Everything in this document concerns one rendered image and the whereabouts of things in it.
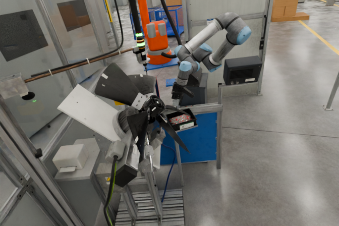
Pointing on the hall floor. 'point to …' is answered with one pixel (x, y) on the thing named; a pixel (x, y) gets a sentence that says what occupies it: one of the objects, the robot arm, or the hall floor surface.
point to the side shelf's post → (102, 196)
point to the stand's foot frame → (169, 219)
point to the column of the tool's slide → (37, 170)
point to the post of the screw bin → (179, 163)
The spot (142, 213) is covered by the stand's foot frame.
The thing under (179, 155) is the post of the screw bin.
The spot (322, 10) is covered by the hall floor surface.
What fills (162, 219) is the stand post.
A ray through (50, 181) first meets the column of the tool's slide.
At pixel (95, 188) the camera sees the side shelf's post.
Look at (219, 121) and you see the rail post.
